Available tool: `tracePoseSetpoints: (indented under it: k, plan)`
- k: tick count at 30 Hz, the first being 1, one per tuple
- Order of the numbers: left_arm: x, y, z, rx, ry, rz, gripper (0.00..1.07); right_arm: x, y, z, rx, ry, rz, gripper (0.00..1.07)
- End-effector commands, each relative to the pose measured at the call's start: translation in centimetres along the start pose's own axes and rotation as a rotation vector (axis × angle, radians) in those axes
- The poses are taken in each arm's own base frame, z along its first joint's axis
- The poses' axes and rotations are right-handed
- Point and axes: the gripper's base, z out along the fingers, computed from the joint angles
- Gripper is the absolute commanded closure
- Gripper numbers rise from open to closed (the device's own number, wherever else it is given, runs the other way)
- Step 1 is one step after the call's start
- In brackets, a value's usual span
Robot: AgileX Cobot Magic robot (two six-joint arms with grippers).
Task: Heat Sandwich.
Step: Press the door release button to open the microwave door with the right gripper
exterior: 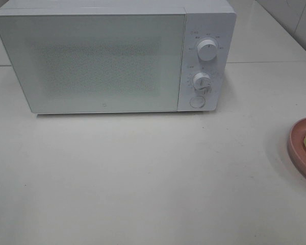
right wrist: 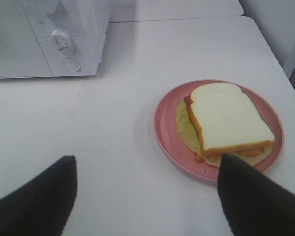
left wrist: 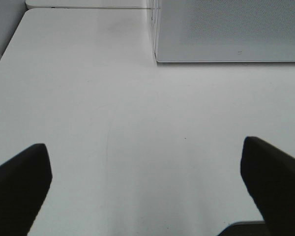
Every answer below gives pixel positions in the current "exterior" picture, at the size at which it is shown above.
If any upper white power knob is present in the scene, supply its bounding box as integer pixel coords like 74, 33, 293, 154
197, 38, 218, 61

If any lower white timer knob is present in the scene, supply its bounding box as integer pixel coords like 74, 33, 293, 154
192, 72, 211, 90

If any white microwave oven body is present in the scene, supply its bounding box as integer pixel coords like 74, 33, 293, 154
0, 1, 237, 113

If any pink round plate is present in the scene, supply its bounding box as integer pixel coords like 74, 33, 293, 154
287, 118, 306, 177

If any round white door button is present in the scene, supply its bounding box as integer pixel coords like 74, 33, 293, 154
190, 96, 206, 108

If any white microwave door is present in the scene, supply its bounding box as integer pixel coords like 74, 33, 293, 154
0, 14, 185, 114

